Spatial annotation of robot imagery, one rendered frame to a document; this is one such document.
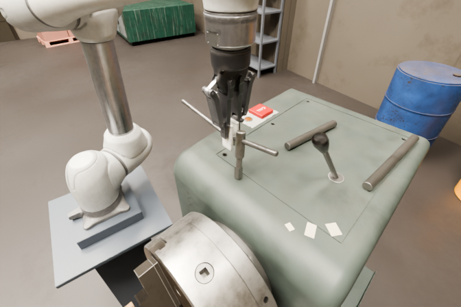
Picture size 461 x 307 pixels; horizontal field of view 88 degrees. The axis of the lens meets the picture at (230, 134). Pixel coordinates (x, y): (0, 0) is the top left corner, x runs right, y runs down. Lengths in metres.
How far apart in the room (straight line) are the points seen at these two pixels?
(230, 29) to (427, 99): 2.36
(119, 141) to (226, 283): 0.76
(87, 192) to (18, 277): 1.29
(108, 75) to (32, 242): 1.69
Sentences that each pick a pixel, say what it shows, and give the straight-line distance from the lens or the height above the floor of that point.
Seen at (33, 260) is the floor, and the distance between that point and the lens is 2.30.
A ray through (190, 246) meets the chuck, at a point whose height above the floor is 1.24.
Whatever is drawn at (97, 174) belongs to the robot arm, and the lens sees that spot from 1.02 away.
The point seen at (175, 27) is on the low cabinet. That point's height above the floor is 0.29.
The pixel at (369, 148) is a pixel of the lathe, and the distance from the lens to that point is 0.76.
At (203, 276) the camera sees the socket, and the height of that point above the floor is 1.21.
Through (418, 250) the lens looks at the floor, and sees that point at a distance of 2.31.
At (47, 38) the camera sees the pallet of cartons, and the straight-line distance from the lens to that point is 7.13.
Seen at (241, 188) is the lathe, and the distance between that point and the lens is 0.56.
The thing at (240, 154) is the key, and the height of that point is 1.32.
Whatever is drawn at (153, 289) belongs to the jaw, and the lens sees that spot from 0.56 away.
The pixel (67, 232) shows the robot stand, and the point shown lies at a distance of 1.28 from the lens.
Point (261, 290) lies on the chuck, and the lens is 0.52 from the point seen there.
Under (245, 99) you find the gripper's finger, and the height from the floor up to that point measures 1.43.
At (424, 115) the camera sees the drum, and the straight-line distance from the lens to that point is 2.72.
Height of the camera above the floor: 1.68
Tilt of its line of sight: 37 degrees down
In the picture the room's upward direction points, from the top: straight up
